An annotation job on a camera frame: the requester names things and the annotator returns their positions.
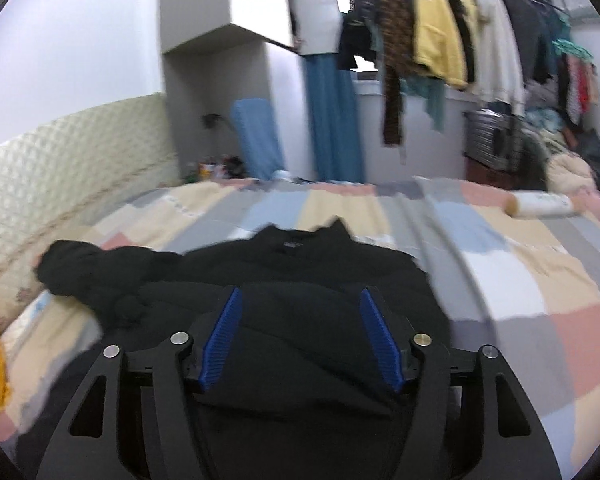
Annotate pink fluffy blanket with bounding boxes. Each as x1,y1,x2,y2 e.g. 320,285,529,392
572,192,600,226

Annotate pale yellow hanging jacket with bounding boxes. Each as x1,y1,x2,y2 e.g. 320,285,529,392
450,0,481,86

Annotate teal hanging garment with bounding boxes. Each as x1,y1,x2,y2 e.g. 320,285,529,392
400,77,446,133

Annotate dark grey hanging garment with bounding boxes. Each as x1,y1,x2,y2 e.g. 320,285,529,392
485,0,556,86

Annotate bedside clutter of bottles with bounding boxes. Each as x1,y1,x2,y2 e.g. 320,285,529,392
185,156,246,182

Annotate pile of clothes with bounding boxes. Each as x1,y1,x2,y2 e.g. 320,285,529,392
522,105,600,226

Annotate colourful clothes on teal hanger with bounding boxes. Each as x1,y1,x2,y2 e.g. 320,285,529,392
552,40,600,126

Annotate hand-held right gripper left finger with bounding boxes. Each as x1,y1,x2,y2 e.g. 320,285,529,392
35,286,246,480

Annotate cream cylindrical bolster pillow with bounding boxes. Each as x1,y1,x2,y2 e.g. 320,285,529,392
502,190,578,220

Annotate brown patterned garment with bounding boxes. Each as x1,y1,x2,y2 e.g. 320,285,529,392
377,0,416,147

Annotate grey wardrobe cabinet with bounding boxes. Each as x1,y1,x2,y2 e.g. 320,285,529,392
159,0,343,183

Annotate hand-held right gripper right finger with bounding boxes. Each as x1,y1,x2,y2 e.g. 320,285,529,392
359,287,563,480

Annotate white hoodie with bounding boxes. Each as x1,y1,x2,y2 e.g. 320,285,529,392
472,0,526,116

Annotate cream quilted headboard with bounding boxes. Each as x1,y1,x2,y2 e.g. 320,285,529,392
0,92,181,306

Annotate cream fluffy blanket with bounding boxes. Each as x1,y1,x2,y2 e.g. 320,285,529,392
545,152,598,196

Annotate patchwork bed blanket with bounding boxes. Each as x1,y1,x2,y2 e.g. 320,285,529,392
0,175,600,480

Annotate yellow hoodie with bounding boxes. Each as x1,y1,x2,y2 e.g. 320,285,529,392
409,0,468,90

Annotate grey ribbed suitcase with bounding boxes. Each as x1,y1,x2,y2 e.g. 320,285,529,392
464,109,523,171

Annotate blue curtain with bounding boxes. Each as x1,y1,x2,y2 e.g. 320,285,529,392
302,54,366,183

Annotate black jacket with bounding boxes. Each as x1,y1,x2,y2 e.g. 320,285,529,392
337,0,381,71
34,216,453,480

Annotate black hanging jacket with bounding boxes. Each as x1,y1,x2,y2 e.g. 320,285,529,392
337,0,381,71

